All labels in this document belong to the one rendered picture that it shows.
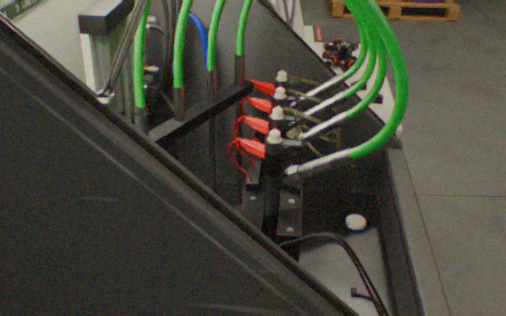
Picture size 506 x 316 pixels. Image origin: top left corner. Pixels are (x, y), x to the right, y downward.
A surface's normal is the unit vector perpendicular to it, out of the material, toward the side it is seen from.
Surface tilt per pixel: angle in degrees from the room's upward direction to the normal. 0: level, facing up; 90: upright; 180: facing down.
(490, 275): 0
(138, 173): 90
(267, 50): 90
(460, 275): 0
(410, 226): 0
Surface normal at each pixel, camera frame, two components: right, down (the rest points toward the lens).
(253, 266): -0.09, 0.50
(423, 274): 0.02, -0.86
